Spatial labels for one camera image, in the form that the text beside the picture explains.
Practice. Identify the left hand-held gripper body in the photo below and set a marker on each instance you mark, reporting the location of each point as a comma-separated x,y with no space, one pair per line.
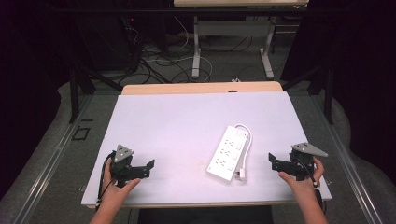
122,161

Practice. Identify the white power strip plug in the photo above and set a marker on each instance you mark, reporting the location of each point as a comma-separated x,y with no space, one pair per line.
241,175

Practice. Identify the black metal stand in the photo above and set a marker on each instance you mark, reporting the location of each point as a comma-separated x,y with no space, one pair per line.
77,90
327,93

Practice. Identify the person's left hand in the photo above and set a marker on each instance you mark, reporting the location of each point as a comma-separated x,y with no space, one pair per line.
115,193

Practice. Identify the dark equipment cabinet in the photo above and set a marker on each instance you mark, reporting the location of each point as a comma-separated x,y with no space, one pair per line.
106,40

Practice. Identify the white power strip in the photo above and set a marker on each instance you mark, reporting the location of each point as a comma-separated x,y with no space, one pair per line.
226,152

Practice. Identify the aluminium floor rail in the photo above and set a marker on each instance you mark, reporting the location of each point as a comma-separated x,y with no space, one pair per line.
46,161
345,161

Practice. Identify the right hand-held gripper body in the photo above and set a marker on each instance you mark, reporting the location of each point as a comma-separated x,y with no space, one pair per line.
303,160

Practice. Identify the person's right hand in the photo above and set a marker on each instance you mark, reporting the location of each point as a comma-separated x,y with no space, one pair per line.
306,183

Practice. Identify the white-legged desk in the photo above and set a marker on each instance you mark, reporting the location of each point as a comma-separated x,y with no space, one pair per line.
233,28

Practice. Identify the white table mat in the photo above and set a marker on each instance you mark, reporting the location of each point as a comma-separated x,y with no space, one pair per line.
186,140

